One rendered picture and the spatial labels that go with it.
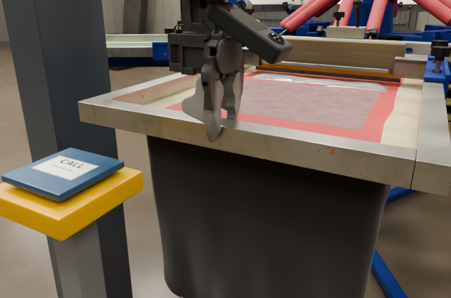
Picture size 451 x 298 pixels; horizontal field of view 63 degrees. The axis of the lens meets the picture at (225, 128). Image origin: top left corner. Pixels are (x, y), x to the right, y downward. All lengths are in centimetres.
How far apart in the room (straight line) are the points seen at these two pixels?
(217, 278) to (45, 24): 71
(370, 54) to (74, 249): 83
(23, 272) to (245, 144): 161
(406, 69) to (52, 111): 90
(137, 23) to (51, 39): 614
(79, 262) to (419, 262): 174
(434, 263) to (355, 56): 128
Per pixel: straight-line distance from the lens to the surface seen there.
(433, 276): 199
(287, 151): 50
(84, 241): 52
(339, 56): 105
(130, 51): 151
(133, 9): 718
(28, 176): 48
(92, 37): 107
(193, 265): 85
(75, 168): 48
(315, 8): 173
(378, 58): 104
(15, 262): 209
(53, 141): 108
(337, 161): 48
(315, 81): 100
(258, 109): 74
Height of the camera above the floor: 116
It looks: 19 degrees down
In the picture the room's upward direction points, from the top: straight up
